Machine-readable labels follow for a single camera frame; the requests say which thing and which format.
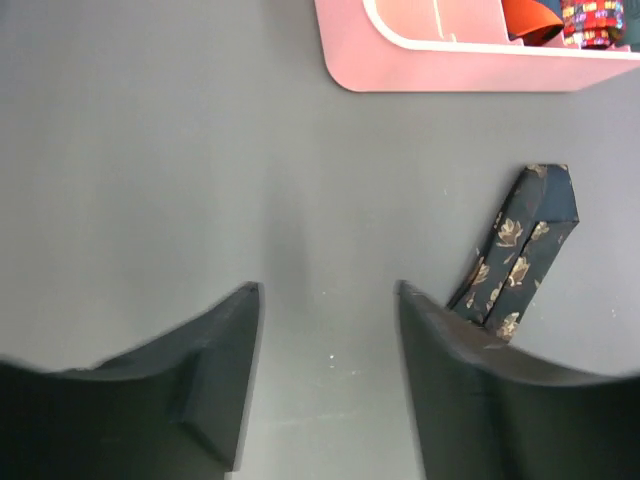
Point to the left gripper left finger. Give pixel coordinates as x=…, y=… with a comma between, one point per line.
x=170, y=408

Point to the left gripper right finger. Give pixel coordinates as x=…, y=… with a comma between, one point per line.
x=484, y=409

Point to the black gold floral tie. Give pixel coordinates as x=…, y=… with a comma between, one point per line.
x=535, y=219

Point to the pink divided organizer box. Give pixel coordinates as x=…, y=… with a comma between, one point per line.
x=451, y=46

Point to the dark grey table mat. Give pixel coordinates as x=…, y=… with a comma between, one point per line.
x=156, y=154

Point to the rolled orange navy striped tie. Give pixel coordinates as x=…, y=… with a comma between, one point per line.
x=535, y=22

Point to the rolled red multicolour tie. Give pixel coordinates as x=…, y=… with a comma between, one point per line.
x=593, y=24

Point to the rolled dark teal tie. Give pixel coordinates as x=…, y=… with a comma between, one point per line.
x=631, y=35

